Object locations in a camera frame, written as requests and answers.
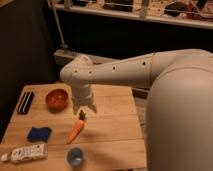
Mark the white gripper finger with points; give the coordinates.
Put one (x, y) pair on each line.
(76, 109)
(93, 107)

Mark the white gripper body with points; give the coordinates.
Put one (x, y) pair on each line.
(82, 95)

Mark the orange toy carrot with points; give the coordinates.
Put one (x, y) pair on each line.
(77, 128)

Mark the wooden shelf with clutter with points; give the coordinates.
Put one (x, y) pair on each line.
(189, 13)

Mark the blue sponge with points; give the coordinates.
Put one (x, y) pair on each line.
(39, 134)

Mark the white plastic bottle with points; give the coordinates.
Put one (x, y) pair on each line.
(25, 153)

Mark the metal pole stand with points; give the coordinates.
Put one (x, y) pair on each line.
(60, 30)

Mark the orange ceramic bowl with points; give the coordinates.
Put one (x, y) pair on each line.
(56, 99)

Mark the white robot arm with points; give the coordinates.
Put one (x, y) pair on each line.
(179, 111)

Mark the blue cup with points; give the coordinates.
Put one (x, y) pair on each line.
(75, 157)

